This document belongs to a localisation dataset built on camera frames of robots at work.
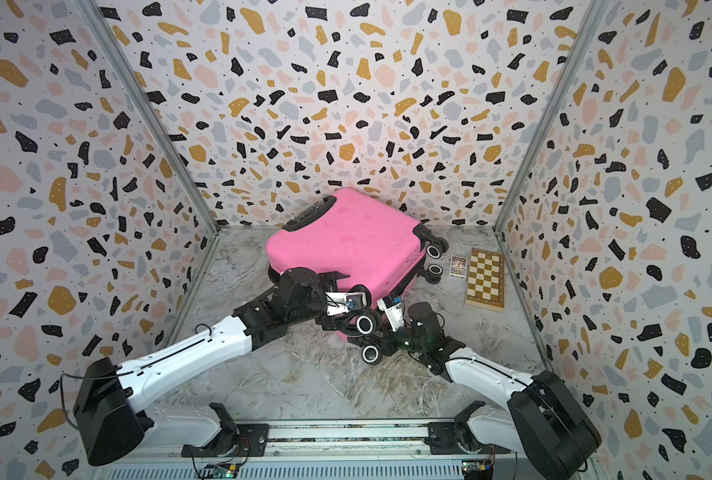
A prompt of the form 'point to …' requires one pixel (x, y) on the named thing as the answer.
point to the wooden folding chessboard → (486, 279)
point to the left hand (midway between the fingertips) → (350, 287)
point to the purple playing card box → (458, 267)
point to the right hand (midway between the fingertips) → (369, 334)
